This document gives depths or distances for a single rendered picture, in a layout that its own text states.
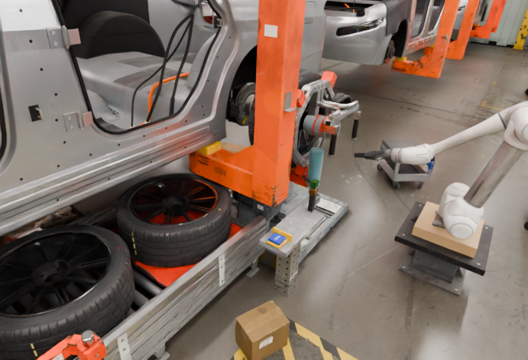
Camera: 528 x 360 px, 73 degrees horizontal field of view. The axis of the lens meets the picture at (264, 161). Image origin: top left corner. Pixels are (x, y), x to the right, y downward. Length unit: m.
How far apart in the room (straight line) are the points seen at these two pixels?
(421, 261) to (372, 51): 3.01
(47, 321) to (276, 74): 1.39
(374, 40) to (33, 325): 4.38
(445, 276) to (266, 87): 1.65
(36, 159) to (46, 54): 0.41
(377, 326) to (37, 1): 2.18
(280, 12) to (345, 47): 3.15
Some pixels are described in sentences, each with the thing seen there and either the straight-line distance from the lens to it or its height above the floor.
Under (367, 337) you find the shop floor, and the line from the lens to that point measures 2.20.
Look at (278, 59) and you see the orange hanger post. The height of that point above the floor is 1.35.
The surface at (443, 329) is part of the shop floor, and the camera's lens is 2.40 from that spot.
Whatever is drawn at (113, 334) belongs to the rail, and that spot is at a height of 0.39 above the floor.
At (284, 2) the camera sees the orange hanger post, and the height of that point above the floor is 1.59.
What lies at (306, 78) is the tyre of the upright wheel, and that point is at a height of 1.14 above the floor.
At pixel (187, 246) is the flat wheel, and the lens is 1.98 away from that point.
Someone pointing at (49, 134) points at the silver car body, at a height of 1.09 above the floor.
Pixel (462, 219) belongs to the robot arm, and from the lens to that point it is 2.20.
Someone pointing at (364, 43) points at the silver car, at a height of 1.02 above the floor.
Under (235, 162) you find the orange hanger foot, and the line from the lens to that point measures 2.13.
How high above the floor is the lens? 1.68
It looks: 27 degrees down
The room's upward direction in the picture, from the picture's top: 3 degrees clockwise
